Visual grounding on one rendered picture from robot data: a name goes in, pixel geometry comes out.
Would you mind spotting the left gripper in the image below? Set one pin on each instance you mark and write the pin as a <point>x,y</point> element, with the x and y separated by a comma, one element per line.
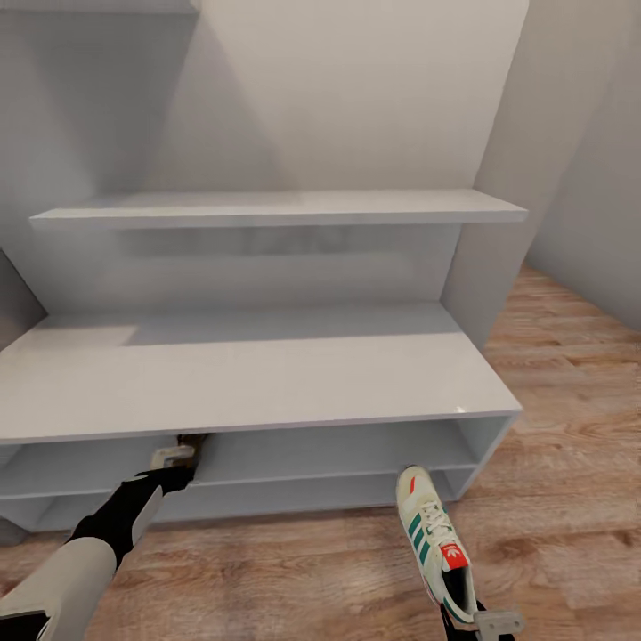
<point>176,477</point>

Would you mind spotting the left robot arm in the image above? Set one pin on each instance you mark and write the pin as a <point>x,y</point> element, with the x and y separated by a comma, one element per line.
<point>57,602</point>

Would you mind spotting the gym shoe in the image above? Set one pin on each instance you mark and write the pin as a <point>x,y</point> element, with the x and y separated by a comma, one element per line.
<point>442,561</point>

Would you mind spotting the sandal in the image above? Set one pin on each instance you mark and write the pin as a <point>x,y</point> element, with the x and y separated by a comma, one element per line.
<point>194,440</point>

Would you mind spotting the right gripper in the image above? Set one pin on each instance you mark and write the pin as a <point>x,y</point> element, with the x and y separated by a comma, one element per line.
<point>462,635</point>

